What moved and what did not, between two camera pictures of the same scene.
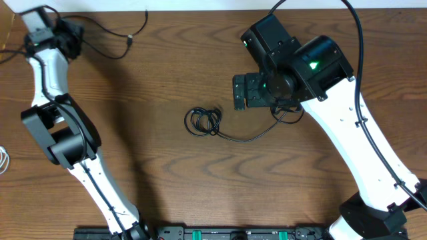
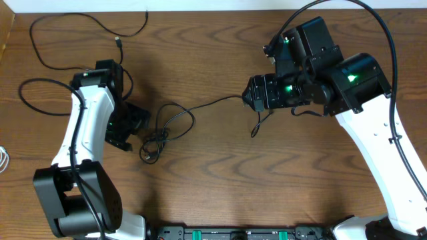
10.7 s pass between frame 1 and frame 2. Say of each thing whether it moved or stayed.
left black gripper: moved
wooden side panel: stayed
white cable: stayed
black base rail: stayed
